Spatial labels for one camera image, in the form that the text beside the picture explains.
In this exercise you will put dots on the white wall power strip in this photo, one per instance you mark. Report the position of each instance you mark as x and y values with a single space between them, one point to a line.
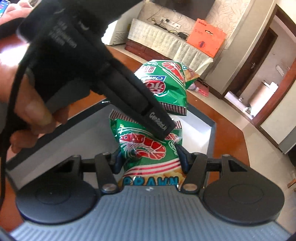
170 23

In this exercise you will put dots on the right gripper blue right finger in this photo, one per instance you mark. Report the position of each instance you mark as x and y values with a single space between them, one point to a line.
194 167

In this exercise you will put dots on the black router box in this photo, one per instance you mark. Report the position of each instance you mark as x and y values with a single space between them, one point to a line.
183 35

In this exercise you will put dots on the grey shallow box tray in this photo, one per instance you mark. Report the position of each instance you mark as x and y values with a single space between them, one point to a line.
88 134

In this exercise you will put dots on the wall mounted black television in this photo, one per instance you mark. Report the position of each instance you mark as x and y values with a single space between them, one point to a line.
194 9

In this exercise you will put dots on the green prawn cracker bag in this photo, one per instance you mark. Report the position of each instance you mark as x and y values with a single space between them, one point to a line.
168 81
148 161

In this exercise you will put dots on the smartphone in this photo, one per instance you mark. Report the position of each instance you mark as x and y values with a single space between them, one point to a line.
3 6

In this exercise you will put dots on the purple detergent bottle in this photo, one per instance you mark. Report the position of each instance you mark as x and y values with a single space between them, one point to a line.
193 87

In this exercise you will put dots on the orange gift box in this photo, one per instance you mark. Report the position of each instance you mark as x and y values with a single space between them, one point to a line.
206 38

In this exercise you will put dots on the white chest freezer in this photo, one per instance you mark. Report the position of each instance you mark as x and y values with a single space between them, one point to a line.
116 33

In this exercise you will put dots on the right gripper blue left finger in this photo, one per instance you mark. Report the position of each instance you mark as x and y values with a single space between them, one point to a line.
107 165

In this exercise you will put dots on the white lace cabinet cloth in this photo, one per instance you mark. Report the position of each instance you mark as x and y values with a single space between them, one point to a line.
168 45

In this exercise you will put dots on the red wooden tv cabinet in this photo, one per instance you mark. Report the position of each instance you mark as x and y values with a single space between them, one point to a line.
143 51

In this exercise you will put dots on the pink floor mat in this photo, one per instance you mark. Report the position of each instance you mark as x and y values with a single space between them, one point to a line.
202 88

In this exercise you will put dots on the person's left hand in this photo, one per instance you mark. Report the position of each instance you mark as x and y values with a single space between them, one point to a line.
29 105

